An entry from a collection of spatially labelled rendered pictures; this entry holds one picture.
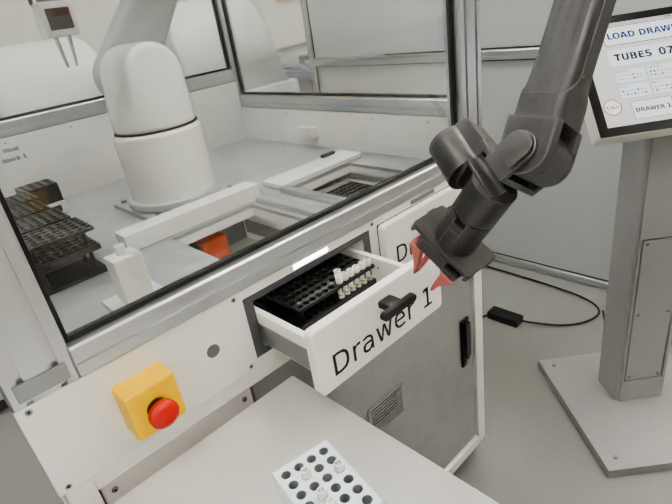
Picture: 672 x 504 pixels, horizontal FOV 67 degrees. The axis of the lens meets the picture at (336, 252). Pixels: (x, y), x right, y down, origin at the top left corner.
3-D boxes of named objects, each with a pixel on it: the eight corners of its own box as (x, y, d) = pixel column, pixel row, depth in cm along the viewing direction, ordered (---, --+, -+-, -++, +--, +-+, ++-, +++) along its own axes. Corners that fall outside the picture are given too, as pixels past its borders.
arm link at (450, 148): (539, 144, 52) (572, 165, 58) (485, 73, 57) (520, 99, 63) (452, 217, 58) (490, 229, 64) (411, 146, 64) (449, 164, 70)
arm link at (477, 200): (492, 199, 55) (531, 195, 58) (463, 154, 59) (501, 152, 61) (463, 237, 61) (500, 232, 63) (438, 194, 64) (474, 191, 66)
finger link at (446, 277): (424, 255, 77) (451, 215, 70) (457, 289, 75) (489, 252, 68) (395, 274, 73) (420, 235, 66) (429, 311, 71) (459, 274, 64)
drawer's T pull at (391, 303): (417, 300, 77) (417, 292, 77) (385, 323, 73) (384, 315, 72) (399, 293, 80) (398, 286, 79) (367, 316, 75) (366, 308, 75)
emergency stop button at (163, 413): (185, 419, 67) (176, 396, 66) (157, 437, 65) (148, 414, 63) (174, 409, 70) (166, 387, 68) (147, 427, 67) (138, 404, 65)
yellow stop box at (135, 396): (190, 413, 71) (176, 373, 67) (142, 446, 66) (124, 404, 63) (173, 398, 74) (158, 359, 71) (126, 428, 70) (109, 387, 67)
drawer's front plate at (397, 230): (470, 224, 118) (469, 179, 113) (389, 278, 101) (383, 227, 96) (463, 223, 119) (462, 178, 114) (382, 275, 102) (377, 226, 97)
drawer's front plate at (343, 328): (442, 305, 90) (438, 249, 85) (323, 398, 73) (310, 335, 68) (434, 302, 91) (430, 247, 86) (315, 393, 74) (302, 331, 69)
